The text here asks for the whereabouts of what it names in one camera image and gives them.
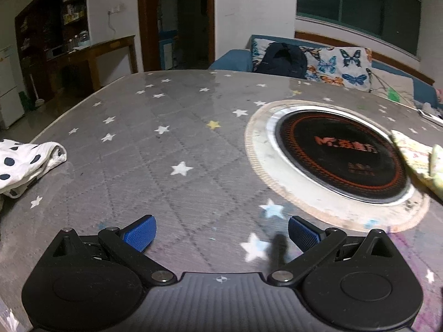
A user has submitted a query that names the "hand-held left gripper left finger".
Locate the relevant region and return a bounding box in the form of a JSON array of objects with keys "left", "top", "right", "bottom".
[{"left": 51, "top": 215, "right": 177, "bottom": 286}]

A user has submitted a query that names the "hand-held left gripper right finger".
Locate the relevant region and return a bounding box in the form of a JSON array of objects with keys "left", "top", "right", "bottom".
[{"left": 267, "top": 216, "right": 395, "bottom": 286}]

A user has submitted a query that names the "colourful patterned garment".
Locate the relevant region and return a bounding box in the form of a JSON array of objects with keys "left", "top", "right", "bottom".
[{"left": 391, "top": 129, "right": 443, "bottom": 201}]

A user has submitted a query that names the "round black induction cooker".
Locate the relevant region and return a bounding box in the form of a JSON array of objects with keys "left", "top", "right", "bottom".
[{"left": 275, "top": 111, "right": 415, "bottom": 203}]

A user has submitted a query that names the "grey star-print tablecloth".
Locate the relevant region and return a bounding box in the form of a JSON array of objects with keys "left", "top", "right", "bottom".
[{"left": 0, "top": 70, "right": 443, "bottom": 332}]

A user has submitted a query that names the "white polka dot cloth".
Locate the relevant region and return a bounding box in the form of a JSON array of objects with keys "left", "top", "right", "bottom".
[{"left": 0, "top": 138, "right": 67, "bottom": 198}]

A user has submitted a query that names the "butterfly print pillow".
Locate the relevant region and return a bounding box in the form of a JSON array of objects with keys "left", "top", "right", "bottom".
[{"left": 251, "top": 38, "right": 373, "bottom": 93}]

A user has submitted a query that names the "white mop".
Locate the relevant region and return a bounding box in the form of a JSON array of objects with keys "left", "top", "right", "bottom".
[{"left": 30, "top": 72, "right": 45, "bottom": 109}]

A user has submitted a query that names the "flat white device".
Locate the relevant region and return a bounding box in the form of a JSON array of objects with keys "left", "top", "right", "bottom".
[{"left": 417, "top": 109, "right": 443, "bottom": 126}]

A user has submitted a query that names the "beige cushion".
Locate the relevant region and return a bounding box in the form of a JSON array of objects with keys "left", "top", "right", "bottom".
[{"left": 369, "top": 67, "right": 416, "bottom": 107}]

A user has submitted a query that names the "black backpack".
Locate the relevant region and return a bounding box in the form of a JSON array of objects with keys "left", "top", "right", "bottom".
[{"left": 254, "top": 42, "right": 308, "bottom": 79}]

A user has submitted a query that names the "blue sofa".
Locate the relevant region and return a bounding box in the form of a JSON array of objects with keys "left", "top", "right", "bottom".
[{"left": 208, "top": 35, "right": 443, "bottom": 111}]

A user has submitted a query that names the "wooden side desk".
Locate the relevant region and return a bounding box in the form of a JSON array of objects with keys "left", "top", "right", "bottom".
[{"left": 45, "top": 35, "right": 139, "bottom": 91}]

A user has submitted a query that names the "white refrigerator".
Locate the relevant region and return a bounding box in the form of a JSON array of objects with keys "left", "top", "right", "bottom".
[{"left": 0, "top": 45, "right": 25, "bottom": 130}]

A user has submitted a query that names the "dark wooden shelf cabinet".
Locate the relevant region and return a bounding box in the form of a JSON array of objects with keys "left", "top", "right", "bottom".
[{"left": 14, "top": 0, "right": 89, "bottom": 77}]

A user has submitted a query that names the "dark window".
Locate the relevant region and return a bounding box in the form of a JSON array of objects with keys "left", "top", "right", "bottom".
[{"left": 296, "top": 0, "right": 423, "bottom": 56}]

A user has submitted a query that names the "wooden door frame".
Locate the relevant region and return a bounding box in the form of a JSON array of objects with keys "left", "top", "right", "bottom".
[{"left": 136, "top": 0, "right": 216, "bottom": 73}]

